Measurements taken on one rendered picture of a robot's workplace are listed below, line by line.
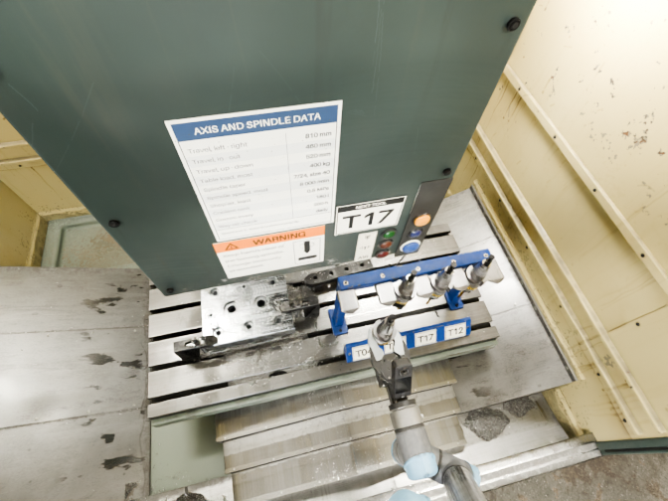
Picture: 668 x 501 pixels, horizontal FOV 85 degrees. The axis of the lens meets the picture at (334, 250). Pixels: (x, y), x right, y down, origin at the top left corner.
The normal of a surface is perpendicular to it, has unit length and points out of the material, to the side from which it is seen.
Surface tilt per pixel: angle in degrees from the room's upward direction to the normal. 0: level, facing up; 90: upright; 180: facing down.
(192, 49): 90
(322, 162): 90
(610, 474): 0
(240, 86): 90
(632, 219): 90
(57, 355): 24
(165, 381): 0
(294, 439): 8
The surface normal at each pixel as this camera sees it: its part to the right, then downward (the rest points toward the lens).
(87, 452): 0.43, -0.54
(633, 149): -0.97, 0.18
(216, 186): 0.23, 0.84
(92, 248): 0.04, -0.50
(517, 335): -0.36, -0.39
